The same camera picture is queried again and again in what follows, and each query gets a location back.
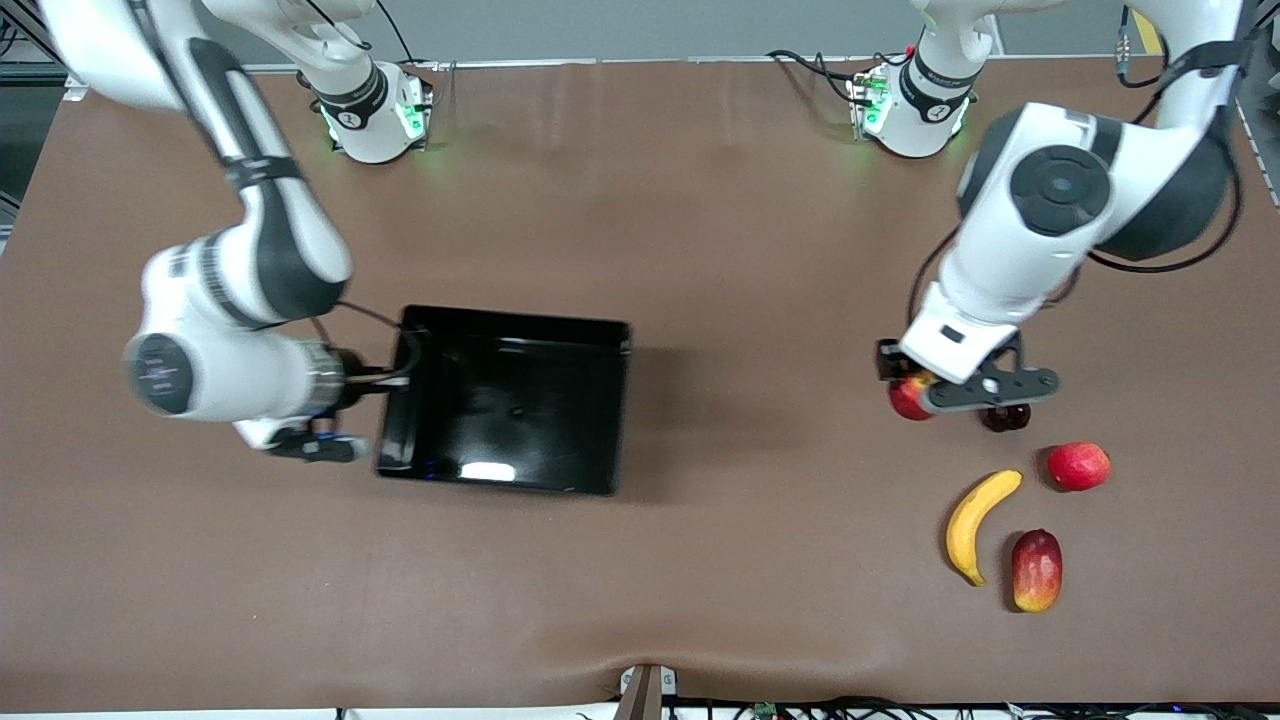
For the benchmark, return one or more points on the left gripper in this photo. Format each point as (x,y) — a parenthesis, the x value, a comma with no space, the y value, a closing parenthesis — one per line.
(886,361)

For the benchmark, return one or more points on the yellow banana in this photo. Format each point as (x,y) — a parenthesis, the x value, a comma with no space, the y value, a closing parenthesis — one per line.
(965,530)

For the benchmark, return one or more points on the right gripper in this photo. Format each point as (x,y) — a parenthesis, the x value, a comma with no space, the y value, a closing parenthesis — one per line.
(357,380)

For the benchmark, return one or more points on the table cover sheet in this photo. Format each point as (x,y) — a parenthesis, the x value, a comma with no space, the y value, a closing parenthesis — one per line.
(740,580)

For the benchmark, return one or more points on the red yellow mango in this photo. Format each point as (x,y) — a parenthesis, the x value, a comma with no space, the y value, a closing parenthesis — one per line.
(1037,570)

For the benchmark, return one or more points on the red pomegranate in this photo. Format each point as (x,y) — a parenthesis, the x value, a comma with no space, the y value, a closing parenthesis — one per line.
(1079,466)

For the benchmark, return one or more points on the red yellow apple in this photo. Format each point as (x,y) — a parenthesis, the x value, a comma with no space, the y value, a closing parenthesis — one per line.
(907,401)

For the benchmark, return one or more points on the brown post with brackets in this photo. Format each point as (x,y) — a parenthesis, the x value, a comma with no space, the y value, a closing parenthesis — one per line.
(645,695)

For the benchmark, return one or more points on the black plastic box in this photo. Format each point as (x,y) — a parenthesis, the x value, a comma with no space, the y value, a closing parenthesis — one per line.
(520,410)

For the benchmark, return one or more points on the metal table edge rail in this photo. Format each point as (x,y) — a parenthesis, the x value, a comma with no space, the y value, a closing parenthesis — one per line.
(600,62)

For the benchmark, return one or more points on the dark purple plum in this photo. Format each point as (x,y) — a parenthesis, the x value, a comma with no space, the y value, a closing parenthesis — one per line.
(1006,421)

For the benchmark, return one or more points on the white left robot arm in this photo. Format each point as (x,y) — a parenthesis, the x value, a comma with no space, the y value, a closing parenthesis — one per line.
(1010,250)

